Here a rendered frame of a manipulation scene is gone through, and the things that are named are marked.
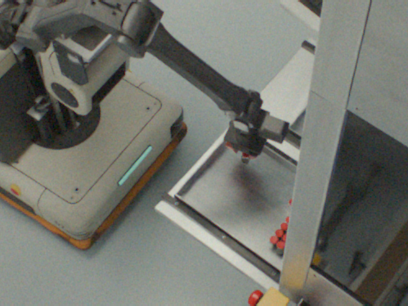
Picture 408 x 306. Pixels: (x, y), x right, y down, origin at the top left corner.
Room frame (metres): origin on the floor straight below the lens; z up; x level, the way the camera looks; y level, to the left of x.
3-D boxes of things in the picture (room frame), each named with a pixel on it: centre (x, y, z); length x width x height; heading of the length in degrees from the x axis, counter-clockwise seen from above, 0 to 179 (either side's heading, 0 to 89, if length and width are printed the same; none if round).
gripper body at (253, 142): (1.06, 0.00, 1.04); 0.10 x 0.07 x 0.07; 68
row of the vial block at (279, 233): (0.89, -0.13, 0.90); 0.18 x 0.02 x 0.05; 144
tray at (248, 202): (0.95, -0.04, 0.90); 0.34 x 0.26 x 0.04; 54
